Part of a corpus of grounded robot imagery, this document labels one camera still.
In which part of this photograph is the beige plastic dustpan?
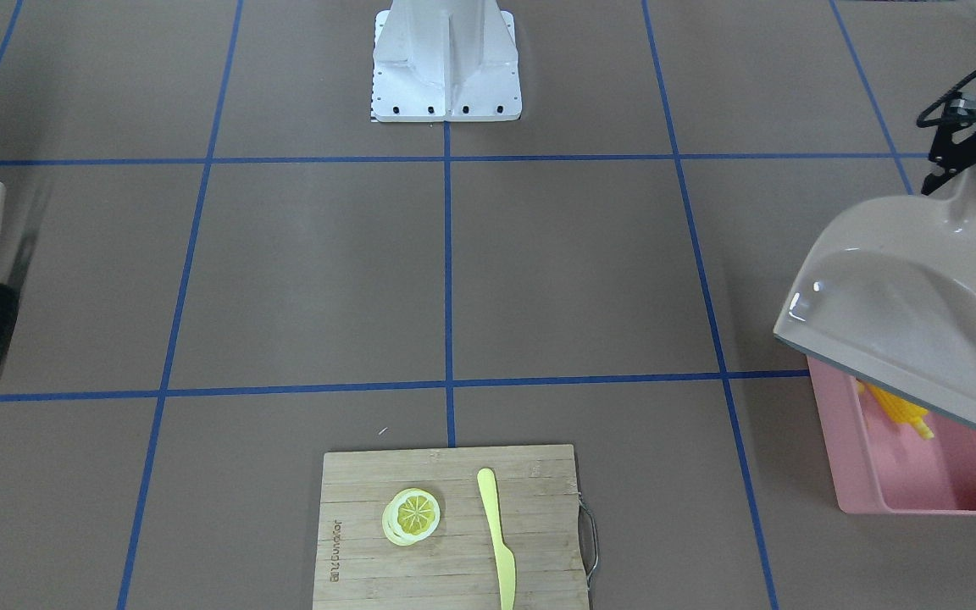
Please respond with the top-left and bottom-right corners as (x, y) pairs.
(772, 166), (976, 429)

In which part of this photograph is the yellow toy corn cob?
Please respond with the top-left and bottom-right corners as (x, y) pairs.
(856, 380), (936, 441)

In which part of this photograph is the pink plastic bin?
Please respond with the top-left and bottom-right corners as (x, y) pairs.
(808, 357), (976, 516)

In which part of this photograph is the wooden cutting board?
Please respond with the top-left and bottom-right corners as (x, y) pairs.
(311, 444), (590, 609)

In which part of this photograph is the yellow plastic knife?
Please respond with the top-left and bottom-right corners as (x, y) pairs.
(477, 468), (518, 609)

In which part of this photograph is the yellow toy lemon slice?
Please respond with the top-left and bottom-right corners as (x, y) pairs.
(382, 489), (442, 546)

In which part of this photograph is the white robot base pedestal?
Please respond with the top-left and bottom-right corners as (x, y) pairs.
(369, 1), (523, 123)

